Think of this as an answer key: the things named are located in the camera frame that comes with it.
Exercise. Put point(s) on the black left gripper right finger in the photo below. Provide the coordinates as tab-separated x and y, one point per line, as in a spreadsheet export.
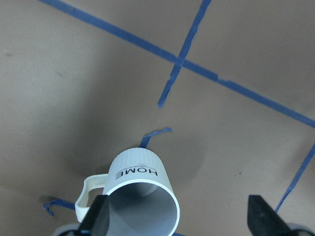
262	219

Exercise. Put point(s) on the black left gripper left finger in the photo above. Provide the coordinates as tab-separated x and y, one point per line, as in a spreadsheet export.
96	222

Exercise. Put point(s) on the white HOME mug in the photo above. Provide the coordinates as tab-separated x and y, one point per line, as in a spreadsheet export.
141	199

